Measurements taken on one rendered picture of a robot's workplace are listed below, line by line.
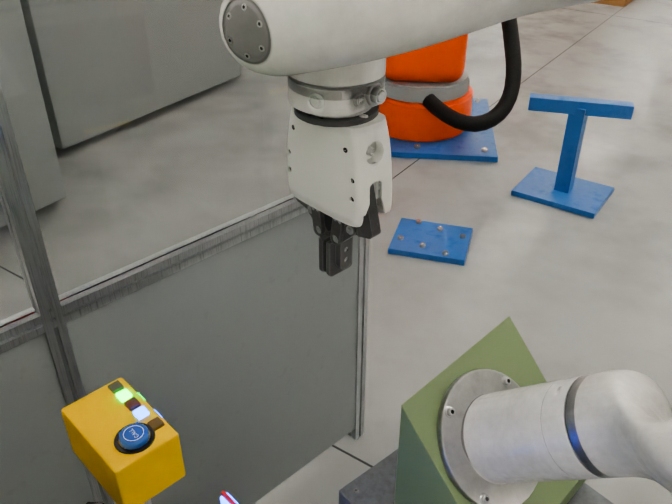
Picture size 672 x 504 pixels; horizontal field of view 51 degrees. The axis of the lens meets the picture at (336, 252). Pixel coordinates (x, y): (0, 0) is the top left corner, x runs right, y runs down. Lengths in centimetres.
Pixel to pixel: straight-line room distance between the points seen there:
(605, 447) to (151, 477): 59
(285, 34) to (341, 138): 14
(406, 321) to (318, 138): 232
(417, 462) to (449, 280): 222
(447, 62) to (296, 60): 375
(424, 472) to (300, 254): 91
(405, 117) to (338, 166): 368
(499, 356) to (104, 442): 57
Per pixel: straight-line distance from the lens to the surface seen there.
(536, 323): 299
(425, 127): 430
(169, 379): 169
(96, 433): 105
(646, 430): 76
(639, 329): 310
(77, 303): 144
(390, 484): 113
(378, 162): 61
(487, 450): 95
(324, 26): 47
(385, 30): 47
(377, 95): 59
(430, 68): 425
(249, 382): 187
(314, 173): 64
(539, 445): 89
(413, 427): 94
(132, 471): 102
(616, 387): 83
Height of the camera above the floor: 181
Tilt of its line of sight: 33 degrees down
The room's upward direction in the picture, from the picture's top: straight up
